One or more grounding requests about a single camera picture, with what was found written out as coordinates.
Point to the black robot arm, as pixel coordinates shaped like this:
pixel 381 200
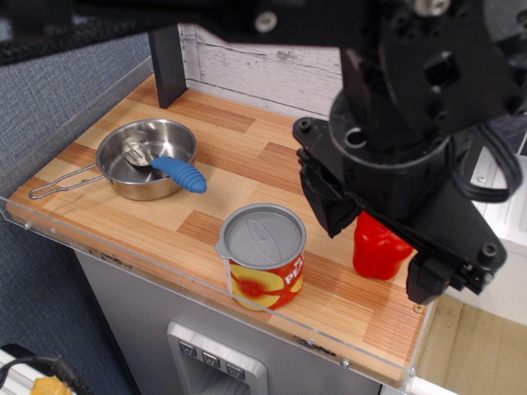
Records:
pixel 409 139

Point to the blue handled metal spatula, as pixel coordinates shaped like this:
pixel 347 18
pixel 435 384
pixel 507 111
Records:
pixel 188 177

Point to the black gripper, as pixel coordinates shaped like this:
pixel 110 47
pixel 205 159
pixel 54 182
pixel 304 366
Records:
pixel 455 246

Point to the dark grey left post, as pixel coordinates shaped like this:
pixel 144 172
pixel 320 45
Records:
pixel 168 64

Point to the yellow sponge piece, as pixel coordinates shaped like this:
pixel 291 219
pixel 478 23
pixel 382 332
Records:
pixel 50 386

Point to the grey cabinet with dispenser panel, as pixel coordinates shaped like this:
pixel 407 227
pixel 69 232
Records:
pixel 175 341

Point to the peach can with grey lid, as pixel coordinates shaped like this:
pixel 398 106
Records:
pixel 263 246

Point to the red plastic bell pepper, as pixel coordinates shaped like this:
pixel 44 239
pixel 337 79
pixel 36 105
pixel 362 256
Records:
pixel 378 251

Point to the small steel saucepan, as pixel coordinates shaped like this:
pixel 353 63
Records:
pixel 165 138

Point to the black and silver frame corner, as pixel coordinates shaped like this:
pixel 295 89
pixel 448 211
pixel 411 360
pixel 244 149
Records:
pixel 20 368

